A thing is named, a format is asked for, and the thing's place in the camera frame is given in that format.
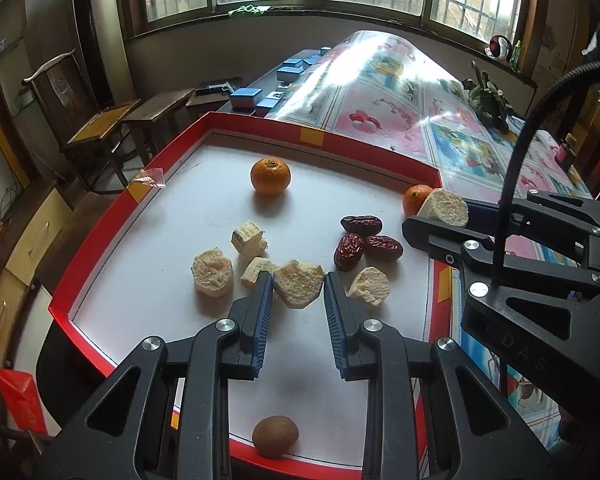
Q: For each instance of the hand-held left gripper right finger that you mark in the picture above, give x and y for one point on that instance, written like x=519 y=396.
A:
x=332 y=320

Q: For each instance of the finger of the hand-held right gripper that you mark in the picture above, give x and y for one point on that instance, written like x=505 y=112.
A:
x=447 y=245
x=555 y=220

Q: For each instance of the green cloth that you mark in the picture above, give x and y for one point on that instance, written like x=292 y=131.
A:
x=250 y=9

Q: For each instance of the large orange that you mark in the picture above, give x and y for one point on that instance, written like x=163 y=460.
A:
x=413 y=201

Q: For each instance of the pale wooden cabinet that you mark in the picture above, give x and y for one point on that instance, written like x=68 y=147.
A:
x=40 y=232

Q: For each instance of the printed plastic tablecloth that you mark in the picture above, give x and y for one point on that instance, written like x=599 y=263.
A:
x=405 y=125

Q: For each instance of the brown round fruit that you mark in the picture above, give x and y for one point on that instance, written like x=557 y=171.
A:
x=275 y=436

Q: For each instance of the red plastic bag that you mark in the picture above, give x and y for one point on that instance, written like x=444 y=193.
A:
x=17 y=400

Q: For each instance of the red date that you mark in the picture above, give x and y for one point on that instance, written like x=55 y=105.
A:
x=384 y=247
x=348 y=252
x=361 y=224

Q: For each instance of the small orange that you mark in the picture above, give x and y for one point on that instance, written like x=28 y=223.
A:
x=270 y=176

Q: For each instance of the blue block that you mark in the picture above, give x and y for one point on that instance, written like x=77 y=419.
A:
x=290 y=73
x=310 y=61
x=267 y=106
x=325 y=51
x=247 y=97

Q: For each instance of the dark jar with pink label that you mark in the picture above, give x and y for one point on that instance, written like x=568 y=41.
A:
x=564 y=154

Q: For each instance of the leafy green vegetable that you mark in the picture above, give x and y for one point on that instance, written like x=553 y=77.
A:
x=487 y=102

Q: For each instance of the black tool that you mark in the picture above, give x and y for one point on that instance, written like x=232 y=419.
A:
x=215 y=88

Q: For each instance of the red cardboard box tray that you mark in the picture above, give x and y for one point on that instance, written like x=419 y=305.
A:
x=180 y=240

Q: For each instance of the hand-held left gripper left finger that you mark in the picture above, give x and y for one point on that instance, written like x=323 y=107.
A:
x=262 y=320

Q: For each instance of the wooden chair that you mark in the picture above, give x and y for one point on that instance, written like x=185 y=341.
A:
x=100 y=127

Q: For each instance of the green bottle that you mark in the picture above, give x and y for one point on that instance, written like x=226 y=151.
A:
x=517 y=55

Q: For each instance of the pale sugarcane chunk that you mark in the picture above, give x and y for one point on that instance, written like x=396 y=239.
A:
x=250 y=240
x=298 y=284
x=370 y=285
x=446 y=207
x=211 y=272
x=257 y=272

